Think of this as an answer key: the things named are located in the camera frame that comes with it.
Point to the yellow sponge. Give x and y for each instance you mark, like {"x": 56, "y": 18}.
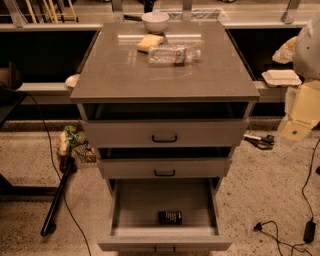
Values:
{"x": 149, "y": 40}

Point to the bottom grey drawer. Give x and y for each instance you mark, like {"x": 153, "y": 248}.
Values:
{"x": 134, "y": 225}

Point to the top grey drawer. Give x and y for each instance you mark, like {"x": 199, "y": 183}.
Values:
{"x": 129, "y": 125}

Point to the grey drawer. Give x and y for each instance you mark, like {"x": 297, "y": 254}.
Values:
{"x": 129, "y": 125}
{"x": 164, "y": 162}
{"x": 134, "y": 225}

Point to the black pole on floor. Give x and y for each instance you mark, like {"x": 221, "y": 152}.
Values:
{"x": 49, "y": 225}

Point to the white takeout container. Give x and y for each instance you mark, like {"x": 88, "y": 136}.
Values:
{"x": 276, "y": 78}

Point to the white bowl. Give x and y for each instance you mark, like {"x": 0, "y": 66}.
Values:
{"x": 155, "y": 22}

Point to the black power adapter with cable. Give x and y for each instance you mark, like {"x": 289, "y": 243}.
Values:
{"x": 310, "y": 227}

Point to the middle grey drawer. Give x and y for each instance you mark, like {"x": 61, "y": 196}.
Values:
{"x": 164, "y": 162}

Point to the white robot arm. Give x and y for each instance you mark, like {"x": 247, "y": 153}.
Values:
{"x": 304, "y": 52}

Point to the grey drawer cabinet with counter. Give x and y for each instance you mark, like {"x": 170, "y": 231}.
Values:
{"x": 115, "y": 72}

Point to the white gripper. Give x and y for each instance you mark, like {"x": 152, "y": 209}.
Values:
{"x": 308, "y": 55}

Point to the clear plastic water bottle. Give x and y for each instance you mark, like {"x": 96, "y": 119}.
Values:
{"x": 173, "y": 54}

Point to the wire basket with groceries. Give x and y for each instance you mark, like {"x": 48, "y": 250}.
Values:
{"x": 72, "y": 141}

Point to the white plate on ledge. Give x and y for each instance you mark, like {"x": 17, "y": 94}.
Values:
{"x": 71, "y": 81}

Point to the dark rxbar chocolate bar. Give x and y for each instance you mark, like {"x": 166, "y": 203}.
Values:
{"x": 170, "y": 217}

